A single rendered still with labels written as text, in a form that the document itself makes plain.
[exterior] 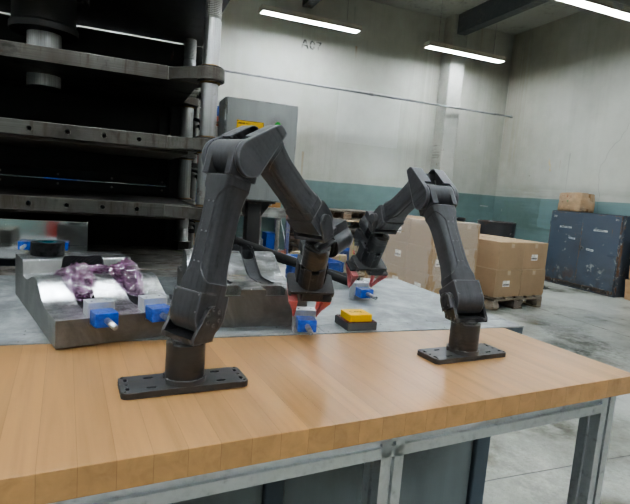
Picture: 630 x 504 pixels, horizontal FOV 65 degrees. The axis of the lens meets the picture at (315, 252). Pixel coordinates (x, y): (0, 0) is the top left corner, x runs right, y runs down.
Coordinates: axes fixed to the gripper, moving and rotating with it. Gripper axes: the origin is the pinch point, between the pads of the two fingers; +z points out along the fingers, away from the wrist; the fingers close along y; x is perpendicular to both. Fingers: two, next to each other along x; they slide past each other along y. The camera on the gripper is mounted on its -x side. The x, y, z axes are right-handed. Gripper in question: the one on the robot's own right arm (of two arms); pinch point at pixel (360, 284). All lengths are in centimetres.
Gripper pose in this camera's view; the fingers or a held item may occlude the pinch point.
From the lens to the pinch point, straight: 158.7
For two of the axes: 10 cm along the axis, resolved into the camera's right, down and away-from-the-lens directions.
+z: -2.6, 7.9, 5.6
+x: 2.9, 6.2, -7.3
